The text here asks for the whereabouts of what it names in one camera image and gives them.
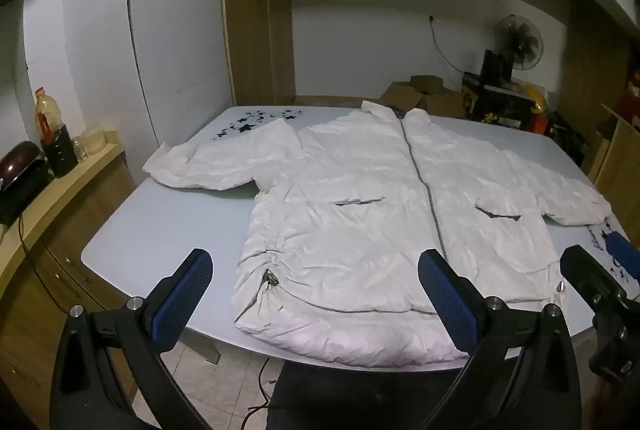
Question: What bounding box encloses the dark sauce bottle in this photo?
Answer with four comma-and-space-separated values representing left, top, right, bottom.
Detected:
43, 125, 80, 179

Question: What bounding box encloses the dark cloth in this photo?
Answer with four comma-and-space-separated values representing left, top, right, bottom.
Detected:
265, 357, 473, 430

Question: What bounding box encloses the dark red rice cooker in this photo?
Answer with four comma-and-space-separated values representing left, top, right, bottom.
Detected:
0, 140, 52, 227

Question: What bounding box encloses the large open cardboard box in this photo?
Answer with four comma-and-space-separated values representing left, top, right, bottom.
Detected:
379, 82, 467, 119

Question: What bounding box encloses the wooden wardrobe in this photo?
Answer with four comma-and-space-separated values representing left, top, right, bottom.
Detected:
219, 0, 297, 107

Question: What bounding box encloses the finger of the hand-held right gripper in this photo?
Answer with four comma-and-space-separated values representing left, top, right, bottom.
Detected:
559, 244, 629, 317
602, 231, 640, 284

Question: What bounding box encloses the clear plastic container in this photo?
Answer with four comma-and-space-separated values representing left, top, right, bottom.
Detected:
80, 122, 107, 156

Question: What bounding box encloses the cooking oil bottle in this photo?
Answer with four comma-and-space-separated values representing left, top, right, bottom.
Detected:
33, 87, 66, 147

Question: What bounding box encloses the black wall cable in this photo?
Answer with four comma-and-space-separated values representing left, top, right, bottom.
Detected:
428, 14, 470, 75

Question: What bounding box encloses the black delivery bag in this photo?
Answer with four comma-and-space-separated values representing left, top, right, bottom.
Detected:
461, 71, 534, 129

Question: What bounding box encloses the black appliance cable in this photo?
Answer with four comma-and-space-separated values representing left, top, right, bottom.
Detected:
17, 214, 68, 313

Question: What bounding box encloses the standing electric fan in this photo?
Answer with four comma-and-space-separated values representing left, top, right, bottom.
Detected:
494, 13, 545, 72

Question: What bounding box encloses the pile of black bags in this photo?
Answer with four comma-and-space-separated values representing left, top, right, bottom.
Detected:
547, 110, 587, 167

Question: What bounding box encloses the light wooden side cabinet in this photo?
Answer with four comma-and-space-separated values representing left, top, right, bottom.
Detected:
587, 102, 640, 222

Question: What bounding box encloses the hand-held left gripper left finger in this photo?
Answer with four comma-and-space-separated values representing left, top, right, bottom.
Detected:
50, 248, 215, 430

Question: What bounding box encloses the wooden counter cabinet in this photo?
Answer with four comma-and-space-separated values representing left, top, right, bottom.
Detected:
0, 141, 137, 430

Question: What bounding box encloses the black upright speaker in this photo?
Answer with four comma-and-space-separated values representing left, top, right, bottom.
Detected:
481, 50, 514, 84

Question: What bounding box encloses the white puffer jacket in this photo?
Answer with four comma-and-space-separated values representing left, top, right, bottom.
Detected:
142, 100, 613, 368

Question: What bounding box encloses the small cardboard box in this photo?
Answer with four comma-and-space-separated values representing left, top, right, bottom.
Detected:
410, 75, 447, 95

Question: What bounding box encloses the black floor cable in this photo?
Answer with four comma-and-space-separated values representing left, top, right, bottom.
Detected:
246, 356, 275, 417

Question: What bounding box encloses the red bag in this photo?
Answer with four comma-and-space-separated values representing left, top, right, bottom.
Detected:
614, 65, 640, 132

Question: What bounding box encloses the yellow helmet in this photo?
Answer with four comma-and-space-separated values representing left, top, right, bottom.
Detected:
520, 85, 549, 114

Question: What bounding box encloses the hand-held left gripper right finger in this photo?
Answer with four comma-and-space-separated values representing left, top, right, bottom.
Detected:
417, 249, 583, 430

